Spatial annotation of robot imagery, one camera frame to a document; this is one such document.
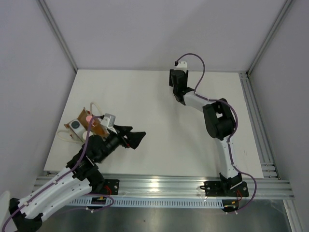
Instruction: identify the green liquid bottle white cap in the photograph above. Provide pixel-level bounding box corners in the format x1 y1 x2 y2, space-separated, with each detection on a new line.
82 131 87 142

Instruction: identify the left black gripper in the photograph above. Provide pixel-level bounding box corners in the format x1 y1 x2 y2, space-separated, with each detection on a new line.
97 125 145 163

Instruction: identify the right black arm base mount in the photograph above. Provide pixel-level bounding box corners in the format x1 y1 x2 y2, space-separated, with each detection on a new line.
199 181 249 197

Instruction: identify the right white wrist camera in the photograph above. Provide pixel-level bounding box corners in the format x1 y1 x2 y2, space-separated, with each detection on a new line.
174 61 188 72

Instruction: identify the left aluminium frame post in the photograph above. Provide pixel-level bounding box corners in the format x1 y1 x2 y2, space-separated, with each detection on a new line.
35 0 78 73

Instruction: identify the aluminium mounting rail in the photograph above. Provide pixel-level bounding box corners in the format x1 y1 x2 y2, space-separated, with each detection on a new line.
31 170 295 200

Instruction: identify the white slotted cable duct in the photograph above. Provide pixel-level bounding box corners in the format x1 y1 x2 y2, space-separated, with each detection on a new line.
68 196 224 209

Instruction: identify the pink cap amber bottle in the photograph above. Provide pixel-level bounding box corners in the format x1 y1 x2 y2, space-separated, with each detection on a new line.
85 115 107 136

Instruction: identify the aluminium frame post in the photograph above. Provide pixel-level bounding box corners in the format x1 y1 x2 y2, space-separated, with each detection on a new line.
246 0 295 78
35 0 78 73

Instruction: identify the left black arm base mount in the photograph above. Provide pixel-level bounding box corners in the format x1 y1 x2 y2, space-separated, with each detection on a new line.
87 171 120 195

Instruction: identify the right aluminium frame post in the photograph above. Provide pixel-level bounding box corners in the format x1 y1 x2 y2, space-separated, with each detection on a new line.
246 0 295 78

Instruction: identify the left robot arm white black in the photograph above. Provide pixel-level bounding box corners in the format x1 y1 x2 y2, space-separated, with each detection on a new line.
9 126 146 232

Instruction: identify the right side aluminium rail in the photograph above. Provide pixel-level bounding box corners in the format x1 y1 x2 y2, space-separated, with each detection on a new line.
239 71 281 180

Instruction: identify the white bottle grey cap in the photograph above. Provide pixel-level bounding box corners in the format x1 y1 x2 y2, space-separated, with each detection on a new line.
69 119 85 142

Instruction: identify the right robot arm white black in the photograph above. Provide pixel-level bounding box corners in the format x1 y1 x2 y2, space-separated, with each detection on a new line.
169 69 242 196

